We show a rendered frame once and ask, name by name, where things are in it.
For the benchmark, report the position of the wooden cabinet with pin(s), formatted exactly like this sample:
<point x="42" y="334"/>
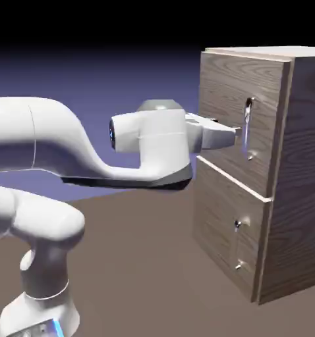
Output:
<point x="299" y="171"/>

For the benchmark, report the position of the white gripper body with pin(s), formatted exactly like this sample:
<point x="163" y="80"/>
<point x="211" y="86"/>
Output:
<point x="217" y="135"/>

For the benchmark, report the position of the wooden cabinet door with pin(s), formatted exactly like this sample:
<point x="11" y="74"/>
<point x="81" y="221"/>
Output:
<point x="226" y="92"/>
<point x="220" y="231"/>

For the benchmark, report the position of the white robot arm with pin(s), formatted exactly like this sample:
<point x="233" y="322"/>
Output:
<point x="152" y="142"/>

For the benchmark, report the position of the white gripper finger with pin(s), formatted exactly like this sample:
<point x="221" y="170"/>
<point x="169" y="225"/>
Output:
<point x="238" y="131"/>

